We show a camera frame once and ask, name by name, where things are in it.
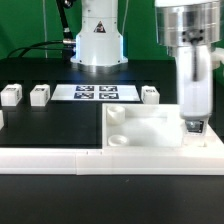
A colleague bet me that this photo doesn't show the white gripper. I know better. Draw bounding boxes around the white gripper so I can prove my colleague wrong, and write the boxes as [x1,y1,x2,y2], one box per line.
[175,45,213,120]

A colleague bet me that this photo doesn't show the white square tabletop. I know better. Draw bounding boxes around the white square tabletop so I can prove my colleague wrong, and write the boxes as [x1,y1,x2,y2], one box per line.
[102,104,221,148]

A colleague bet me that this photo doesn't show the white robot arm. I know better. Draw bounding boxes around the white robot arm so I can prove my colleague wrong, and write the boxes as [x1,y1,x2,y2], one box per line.
[71,0,224,120]

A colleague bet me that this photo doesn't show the white sheet with fiducial tags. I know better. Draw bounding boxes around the white sheet with fiducial tags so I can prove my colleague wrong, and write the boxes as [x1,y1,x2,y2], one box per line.
[52,84,140,101]

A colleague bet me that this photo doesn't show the white part at left edge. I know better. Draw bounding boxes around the white part at left edge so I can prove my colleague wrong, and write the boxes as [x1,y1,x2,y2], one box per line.
[0,110,4,130]

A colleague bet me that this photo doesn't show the white L-shaped fixture wall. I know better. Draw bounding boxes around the white L-shaped fixture wall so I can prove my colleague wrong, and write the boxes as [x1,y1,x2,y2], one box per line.
[0,119,224,175]

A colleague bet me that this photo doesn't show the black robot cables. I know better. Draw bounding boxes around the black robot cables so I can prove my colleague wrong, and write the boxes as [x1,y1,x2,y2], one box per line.
[7,0,77,59]

